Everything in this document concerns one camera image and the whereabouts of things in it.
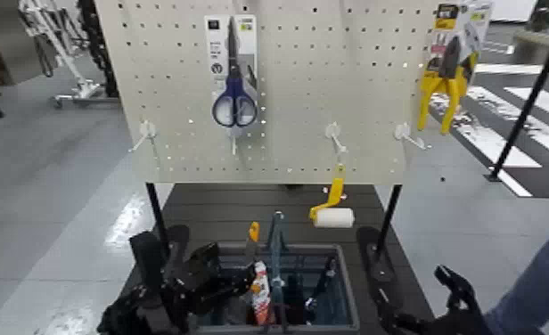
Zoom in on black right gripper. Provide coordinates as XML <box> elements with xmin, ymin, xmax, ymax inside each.
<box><xmin>376</xmin><ymin>289</ymin><xmax>491</xmax><ymax>335</ymax></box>

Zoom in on gray concrete bench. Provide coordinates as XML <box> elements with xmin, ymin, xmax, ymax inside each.
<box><xmin>512</xmin><ymin>29</ymin><xmax>549</xmax><ymax>67</ymax></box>

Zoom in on yellow pliers in packaging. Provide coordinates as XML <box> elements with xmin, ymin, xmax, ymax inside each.
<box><xmin>416</xmin><ymin>0</ymin><xmax>495</xmax><ymax>135</ymax></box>

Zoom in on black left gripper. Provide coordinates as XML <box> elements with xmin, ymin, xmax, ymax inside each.
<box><xmin>168</xmin><ymin>241</ymin><xmax>258</xmax><ymax>317</ymax></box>

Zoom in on black tripod pole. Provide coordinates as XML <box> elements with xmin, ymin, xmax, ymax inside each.
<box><xmin>484</xmin><ymin>8</ymin><xmax>549</xmax><ymax>184</ymax></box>

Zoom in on gray plastic crate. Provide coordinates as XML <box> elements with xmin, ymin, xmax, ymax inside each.
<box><xmin>192</xmin><ymin>242</ymin><xmax>362</xmax><ymax>335</ymax></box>

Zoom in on gray crate carry handle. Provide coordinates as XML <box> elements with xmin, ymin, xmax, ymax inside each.
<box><xmin>265</xmin><ymin>210</ymin><xmax>290</xmax><ymax>331</ymax></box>

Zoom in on black pegboard stand pole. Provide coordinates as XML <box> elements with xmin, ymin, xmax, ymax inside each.
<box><xmin>144</xmin><ymin>182</ymin><xmax>171</xmax><ymax>259</ymax></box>
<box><xmin>374</xmin><ymin>184</ymin><xmax>404</xmax><ymax>259</ymax></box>

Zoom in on right robot arm blue sleeve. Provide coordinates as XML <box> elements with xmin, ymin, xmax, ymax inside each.
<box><xmin>484</xmin><ymin>224</ymin><xmax>549</xmax><ymax>335</ymax></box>

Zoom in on blue scissors in packaging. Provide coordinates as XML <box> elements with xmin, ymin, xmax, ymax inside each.
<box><xmin>204</xmin><ymin>13</ymin><xmax>259</xmax><ymax>129</ymax></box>

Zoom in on yellow handled paint roller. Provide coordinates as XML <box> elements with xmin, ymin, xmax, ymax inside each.
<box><xmin>307</xmin><ymin>163</ymin><xmax>356</xmax><ymax>230</ymax></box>

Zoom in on white orange tube package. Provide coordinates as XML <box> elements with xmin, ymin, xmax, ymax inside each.
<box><xmin>250</xmin><ymin>261</ymin><xmax>275</xmax><ymax>327</ymax></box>

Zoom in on black cable chain column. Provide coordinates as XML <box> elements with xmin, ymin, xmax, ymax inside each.
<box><xmin>76</xmin><ymin>0</ymin><xmax>119</xmax><ymax>99</ymax></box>

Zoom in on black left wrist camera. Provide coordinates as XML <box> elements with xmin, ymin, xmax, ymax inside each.
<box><xmin>128</xmin><ymin>231</ymin><xmax>167</xmax><ymax>292</ymax></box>

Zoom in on black tool in crate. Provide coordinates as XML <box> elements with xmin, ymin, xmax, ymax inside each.
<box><xmin>303</xmin><ymin>257</ymin><xmax>340</xmax><ymax>314</ymax></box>

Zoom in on white wheeled equipment stand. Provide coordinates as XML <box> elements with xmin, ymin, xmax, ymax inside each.
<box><xmin>18</xmin><ymin>0</ymin><xmax>118</xmax><ymax>110</ymax></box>

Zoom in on beige perforated pegboard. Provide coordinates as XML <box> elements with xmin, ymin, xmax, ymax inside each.
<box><xmin>94</xmin><ymin>0</ymin><xmax>445</xmax><ymax>186</ymax></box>

